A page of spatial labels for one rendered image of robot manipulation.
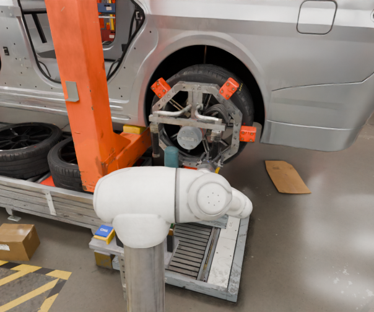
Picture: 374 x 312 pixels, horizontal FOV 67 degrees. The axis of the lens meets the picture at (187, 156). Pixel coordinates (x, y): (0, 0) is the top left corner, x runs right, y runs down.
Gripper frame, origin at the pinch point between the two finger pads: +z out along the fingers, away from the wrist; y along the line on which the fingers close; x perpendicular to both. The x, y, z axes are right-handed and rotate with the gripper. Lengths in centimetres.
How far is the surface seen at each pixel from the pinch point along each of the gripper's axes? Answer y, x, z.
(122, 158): -60, -18, 6
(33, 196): -126, -53, -8
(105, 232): -47, -35, -40
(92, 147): -64, 1, -16
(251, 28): 9, 58, 36
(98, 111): -60, 20, -12
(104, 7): -281, 54, 372
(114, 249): -39, -38, -46
